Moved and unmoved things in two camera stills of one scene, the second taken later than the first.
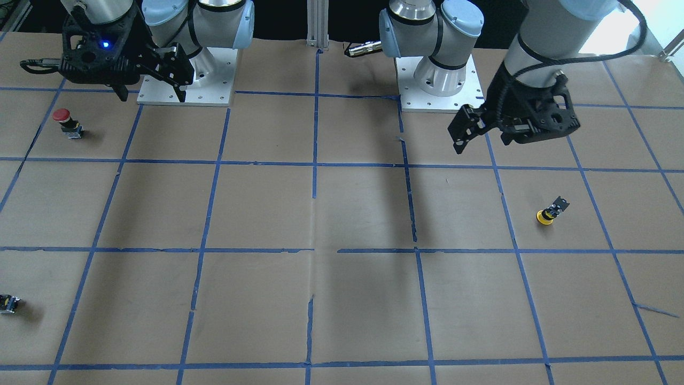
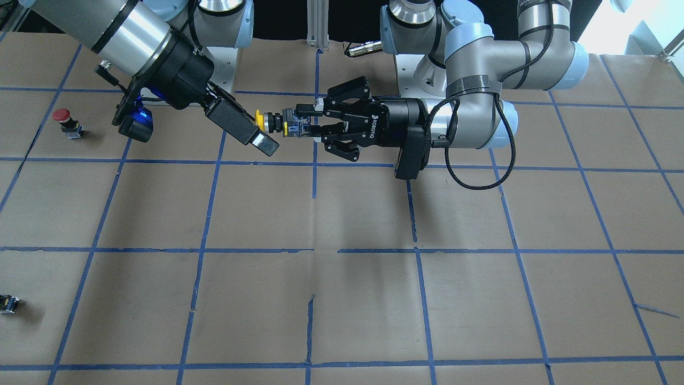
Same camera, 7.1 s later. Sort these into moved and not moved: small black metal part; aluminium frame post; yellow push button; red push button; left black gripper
Moved: yellow push button; left black gripper
Not moved: small black metal part; red push button; aluminium frame post
